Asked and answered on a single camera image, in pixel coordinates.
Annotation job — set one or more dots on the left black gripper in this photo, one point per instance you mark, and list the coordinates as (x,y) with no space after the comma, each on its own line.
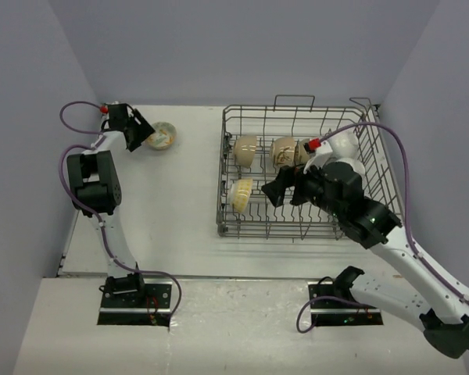
(143,129)

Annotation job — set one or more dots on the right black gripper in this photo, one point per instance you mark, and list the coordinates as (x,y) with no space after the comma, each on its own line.
(276,190)

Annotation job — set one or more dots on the floral green orange bowl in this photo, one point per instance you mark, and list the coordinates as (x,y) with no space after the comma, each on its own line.
(164,136)

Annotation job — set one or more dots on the beige bowl brown leaf pattern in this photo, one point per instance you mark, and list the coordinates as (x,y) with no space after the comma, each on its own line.
(282,152)

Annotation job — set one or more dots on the yellow checkered bowl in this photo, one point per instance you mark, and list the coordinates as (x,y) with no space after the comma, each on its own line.
(239,194)

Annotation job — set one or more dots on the plain beige bowl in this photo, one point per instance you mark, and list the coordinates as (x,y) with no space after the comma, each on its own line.
(245,150)

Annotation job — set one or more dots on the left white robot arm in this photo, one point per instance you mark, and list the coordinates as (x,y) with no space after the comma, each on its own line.
(91,181)

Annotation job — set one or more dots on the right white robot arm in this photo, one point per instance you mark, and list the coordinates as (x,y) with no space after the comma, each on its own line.
(438,305)

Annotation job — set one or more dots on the beige bowl behind gripper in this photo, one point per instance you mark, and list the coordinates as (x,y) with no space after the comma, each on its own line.
(302,156)

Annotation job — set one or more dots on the white bowl rear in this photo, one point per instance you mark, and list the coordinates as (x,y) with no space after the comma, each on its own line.
(344,145)

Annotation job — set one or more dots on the white bowl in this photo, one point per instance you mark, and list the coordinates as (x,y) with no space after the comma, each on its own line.
(344,145)
(357,166)

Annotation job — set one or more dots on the white bowl middle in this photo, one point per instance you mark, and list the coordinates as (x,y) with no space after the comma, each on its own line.
(357,166)

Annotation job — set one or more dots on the grey wire dish rack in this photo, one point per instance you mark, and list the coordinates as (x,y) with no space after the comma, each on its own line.
(300,119)

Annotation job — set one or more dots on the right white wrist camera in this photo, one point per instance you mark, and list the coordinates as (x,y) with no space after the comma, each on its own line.
(320,151)

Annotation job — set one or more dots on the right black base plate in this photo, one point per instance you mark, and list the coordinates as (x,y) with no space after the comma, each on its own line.
(329,313)

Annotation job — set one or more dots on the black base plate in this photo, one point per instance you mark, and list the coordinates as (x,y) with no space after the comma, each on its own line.
(329,313)
(147,305)

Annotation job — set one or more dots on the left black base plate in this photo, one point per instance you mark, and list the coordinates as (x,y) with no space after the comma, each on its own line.
(147,305)

